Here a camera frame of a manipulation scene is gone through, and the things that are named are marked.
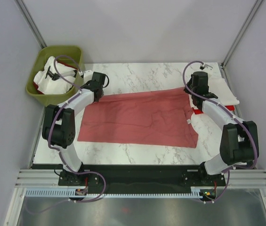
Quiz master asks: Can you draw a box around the pink t-shirt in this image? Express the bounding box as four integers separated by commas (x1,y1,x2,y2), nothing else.
78,88,198,148

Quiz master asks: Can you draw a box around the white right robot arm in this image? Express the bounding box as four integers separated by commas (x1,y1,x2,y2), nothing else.
184,71,259,186

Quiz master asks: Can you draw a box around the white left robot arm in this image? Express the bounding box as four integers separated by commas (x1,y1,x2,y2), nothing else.
42,71,110,186

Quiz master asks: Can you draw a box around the folded cream t-shirt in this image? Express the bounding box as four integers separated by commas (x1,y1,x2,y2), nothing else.
189,78,240,106

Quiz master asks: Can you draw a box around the olive green plastic bin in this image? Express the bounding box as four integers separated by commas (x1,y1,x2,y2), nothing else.
25,45,85,106

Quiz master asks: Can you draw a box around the folded red t-shirt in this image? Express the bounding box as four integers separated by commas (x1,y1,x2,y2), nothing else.
193,105,235,114

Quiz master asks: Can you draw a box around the white t-shirt in bin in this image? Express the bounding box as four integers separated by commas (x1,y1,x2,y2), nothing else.
32,56,81,95

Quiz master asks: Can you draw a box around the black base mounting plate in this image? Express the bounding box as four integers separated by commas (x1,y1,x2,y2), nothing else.
57,162,226,195

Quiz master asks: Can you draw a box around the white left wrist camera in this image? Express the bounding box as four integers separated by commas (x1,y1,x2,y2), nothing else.
78,70,93,83

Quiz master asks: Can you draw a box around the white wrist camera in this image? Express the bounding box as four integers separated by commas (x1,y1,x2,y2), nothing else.
78,70,93,83
200,63,213,70

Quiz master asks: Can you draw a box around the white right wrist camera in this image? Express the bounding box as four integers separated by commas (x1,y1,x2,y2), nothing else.
200,63,213,70

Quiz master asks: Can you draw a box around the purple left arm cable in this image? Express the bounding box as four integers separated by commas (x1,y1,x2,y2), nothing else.
25,55,107,215

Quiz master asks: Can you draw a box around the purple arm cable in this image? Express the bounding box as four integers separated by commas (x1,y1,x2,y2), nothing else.
183,60,258,204
25,55,107,215

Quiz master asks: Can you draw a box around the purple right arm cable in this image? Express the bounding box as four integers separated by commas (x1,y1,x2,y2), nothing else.
183,60,258,204

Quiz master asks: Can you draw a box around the right aluminium frame post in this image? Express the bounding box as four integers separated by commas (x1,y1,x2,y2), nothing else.
220,0,264,70

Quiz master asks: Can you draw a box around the aluminium frame post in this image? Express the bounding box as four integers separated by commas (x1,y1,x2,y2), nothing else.
220,0,264,70
15,0,47,48

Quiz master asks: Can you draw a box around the aluminium front rail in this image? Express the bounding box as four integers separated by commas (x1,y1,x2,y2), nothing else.
16,169,266,189

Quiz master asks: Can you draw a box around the left aluminium frame post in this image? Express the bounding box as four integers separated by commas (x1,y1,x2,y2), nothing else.
15,0,47,48

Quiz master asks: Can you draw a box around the white slotted cable duct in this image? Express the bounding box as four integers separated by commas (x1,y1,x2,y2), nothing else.
25,187,216,198

